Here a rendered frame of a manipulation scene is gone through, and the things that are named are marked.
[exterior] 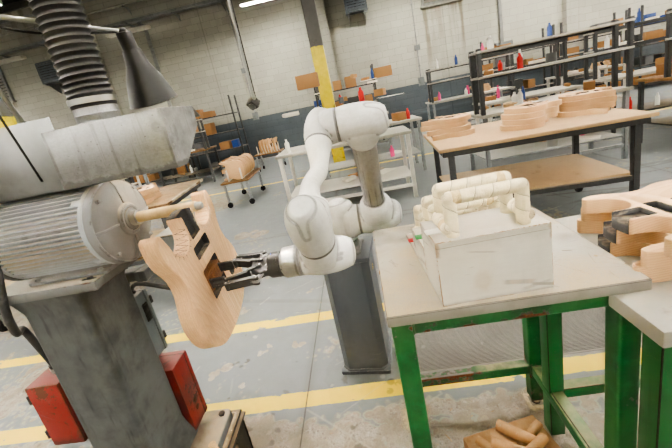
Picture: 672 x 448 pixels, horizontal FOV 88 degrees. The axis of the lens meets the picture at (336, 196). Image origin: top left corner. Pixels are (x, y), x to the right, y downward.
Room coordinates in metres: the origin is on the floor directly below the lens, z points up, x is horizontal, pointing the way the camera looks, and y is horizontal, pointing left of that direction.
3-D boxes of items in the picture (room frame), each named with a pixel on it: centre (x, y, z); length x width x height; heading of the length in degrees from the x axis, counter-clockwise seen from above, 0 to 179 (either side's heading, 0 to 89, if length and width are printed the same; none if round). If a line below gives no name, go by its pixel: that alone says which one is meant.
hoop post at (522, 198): (0.75, -0.42, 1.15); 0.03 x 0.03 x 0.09
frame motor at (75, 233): (1.04, 0.81, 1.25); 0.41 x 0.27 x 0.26; 84
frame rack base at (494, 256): (0.80, -0.34, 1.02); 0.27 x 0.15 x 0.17; 88
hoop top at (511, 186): (0.76, -0.34, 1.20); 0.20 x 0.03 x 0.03; 87
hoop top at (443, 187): (0.84, -0.34, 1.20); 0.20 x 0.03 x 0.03; 87
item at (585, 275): (1.00, -0.40, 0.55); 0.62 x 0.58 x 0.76; 84
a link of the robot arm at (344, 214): (1.71, 0.00, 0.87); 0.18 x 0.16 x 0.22; 83
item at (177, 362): (1.20, 0.86, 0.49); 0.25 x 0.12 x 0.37; 84
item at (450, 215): (0.76, -0.25, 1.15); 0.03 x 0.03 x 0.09
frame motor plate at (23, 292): (1.04, 0.88, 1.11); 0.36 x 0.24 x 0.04; 84
